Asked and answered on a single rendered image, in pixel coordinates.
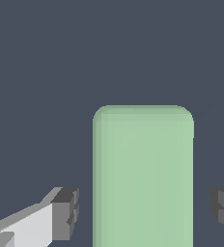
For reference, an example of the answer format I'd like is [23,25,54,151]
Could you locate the light green rounded block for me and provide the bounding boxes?
[92,104,195,247]

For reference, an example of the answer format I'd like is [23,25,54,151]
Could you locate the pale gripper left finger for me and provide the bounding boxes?
[0,186,80,247]

